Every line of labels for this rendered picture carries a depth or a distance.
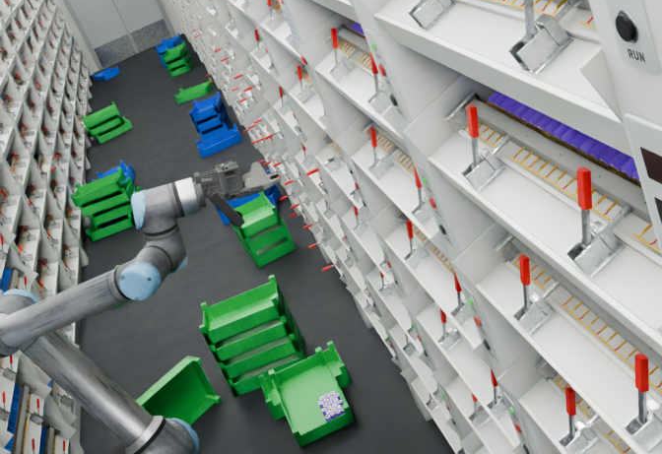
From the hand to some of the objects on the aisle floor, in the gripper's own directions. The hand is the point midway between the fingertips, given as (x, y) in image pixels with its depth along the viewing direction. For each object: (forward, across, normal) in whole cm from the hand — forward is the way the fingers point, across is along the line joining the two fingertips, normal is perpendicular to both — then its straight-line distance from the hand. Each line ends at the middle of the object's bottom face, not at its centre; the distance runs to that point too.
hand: (275, 180), depth 250 cm
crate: (0, +51, +97) cm, 109 cm away
